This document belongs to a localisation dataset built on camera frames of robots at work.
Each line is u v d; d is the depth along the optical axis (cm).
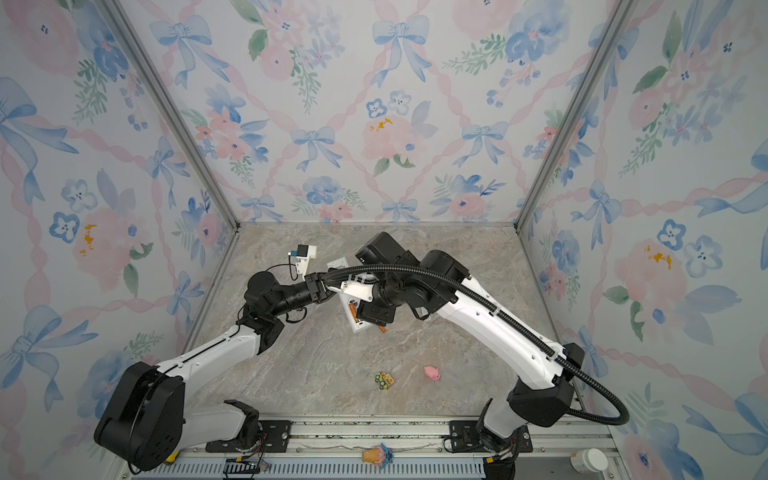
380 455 69
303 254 70
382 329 92
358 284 53
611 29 71
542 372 39
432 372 82
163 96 82
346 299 70
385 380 80
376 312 55
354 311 70
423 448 73
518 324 40
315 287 66
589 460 65
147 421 41
